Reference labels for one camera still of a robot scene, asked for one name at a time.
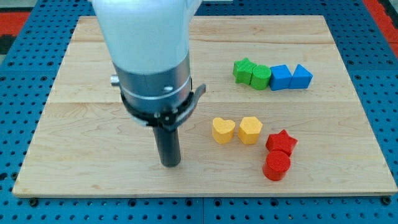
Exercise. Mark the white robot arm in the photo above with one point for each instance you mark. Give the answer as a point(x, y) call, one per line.
point(148, 41)

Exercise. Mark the green star block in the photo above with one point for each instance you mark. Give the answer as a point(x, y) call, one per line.
point(242, 71)

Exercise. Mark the red star block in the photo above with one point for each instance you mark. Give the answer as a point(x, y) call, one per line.
point(281, 141)

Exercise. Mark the yellow heart block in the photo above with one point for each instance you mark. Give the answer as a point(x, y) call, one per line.
point(222, 130)

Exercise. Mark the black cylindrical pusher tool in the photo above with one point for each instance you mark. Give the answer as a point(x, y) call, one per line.
point(168, 146)

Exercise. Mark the yellow hexagon block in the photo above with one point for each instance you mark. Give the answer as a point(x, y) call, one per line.
point(249, 130)

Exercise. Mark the green cylinder block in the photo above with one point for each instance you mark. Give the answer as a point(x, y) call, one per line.
point(261, 75)

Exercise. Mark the wooden board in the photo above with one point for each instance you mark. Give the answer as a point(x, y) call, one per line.
point(87, 146)

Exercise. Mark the blue cube block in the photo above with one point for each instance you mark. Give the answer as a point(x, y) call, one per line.
point(280, 77)

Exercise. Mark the red cylinder block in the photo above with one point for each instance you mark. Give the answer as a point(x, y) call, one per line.
point(276, 165)

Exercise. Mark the blue triangle block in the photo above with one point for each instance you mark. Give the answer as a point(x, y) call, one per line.
point(301, 78)

